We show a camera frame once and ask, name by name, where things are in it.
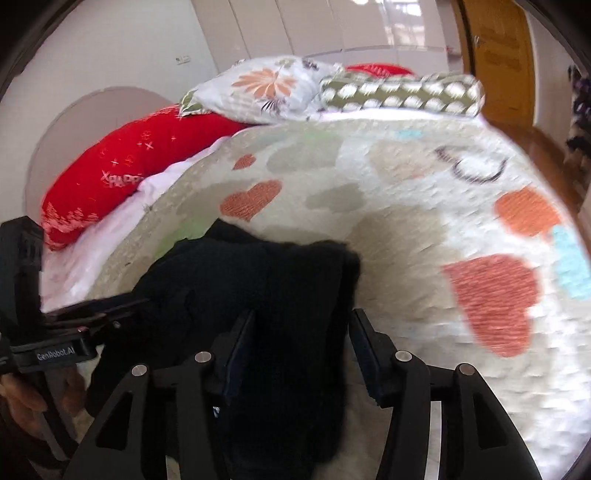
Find red long pillow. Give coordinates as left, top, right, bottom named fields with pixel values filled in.
left=40, top=105, right=249, bottom=251

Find white bed sheet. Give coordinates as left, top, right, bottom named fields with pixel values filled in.
left=40, top=137, right=229, bottom=312

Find green white dotted pillow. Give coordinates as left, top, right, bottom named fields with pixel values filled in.
left=320, top=71, right=486, bottom=118

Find round beige headboard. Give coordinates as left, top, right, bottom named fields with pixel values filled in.
left=24, top=86, right=171, bottom=221

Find heart patterned bed quilt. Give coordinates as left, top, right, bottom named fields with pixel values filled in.
left=90, top=119, right=590, bottom=479

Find person's left hand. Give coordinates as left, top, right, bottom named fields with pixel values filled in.
left=1, top=367, right=86, bottom=439

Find white floral pillow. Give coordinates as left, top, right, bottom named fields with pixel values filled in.
left=179, top=55, right=344, bottom=124

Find wooden door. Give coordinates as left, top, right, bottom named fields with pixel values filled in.
left=453, top=1, right=535, bottom=128

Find wall switch plate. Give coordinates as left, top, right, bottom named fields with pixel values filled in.
left=175, top=55, right=191, bottom=65

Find black pants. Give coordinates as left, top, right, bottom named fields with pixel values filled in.
left=85, top=221, right=361, bottom=479

